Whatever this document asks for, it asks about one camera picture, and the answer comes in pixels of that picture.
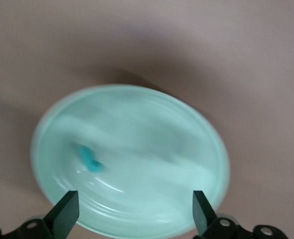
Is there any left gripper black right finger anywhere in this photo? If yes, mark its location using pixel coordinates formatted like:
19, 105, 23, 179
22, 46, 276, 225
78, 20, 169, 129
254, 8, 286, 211
192, 190, 290, 239

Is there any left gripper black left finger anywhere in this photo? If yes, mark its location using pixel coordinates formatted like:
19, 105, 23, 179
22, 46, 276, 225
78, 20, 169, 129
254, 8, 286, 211
0, 190, 80, 239

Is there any teal foam letter l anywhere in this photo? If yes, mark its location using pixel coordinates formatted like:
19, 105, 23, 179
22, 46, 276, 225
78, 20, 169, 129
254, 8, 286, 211
77, 146, 105, 174

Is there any pale green plate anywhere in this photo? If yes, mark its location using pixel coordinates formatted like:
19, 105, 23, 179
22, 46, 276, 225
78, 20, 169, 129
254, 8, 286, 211
30, 83, 231, 237

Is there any brown table cover sheet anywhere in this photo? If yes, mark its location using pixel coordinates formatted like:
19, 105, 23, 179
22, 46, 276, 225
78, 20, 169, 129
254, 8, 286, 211
0, 0, 294, 239

